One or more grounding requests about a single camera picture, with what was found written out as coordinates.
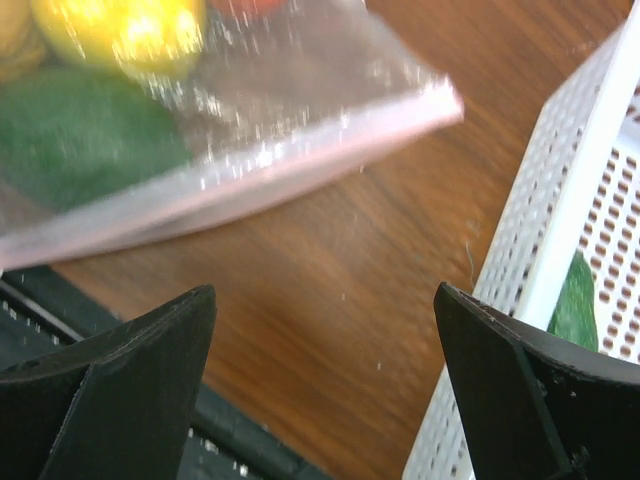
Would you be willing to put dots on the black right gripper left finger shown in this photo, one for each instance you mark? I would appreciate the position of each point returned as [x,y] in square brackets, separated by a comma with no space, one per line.
[117,405]

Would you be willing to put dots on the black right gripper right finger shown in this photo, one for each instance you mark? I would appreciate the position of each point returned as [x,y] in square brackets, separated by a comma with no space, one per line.
[534,406]

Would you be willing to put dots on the dark green felt cucumber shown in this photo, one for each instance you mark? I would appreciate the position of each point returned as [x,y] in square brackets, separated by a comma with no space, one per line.
[573,318]

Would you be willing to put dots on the white perforated plastic basket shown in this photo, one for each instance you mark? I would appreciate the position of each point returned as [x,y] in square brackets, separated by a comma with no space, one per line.
[577,189]

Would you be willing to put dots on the green felt fake food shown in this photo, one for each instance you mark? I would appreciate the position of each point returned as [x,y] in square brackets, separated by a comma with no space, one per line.
[70,136]

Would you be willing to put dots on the clear zip top bag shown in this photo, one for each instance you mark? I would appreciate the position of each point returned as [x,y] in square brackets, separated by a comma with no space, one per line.
[276,105]

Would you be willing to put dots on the yellow felt fake food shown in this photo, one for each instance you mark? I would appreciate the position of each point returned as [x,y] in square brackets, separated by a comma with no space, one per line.
[139,38]

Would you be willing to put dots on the orange felt fake food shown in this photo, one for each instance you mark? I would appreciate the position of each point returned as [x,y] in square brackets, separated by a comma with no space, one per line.
[250,7]

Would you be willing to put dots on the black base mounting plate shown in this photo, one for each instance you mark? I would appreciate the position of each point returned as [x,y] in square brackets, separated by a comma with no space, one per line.
[42,313]

